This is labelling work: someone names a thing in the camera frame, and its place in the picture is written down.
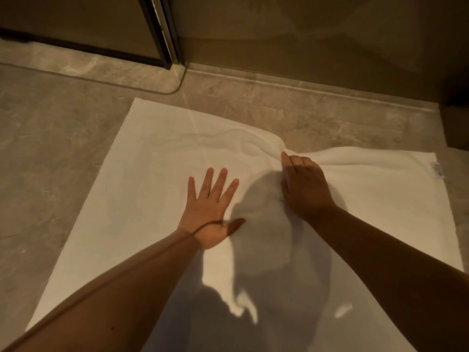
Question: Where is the person's right hand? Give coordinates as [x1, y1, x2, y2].
[281, 151, 338, 221]

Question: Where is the person's left hand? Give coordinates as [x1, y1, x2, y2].
[177, 168, 246, 251]

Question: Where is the white towel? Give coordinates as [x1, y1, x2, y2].
[26, 98, 464, 352]

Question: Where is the person's left forearm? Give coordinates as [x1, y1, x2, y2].
[2, 229, 206, 352]

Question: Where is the person's right forearm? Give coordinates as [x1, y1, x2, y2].
[305, 204, 469, 352]

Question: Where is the glass door panel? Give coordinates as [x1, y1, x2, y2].
[0, 0, 173, 68]

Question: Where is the black metal door frame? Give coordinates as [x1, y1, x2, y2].
[137, 0, 184, 70]

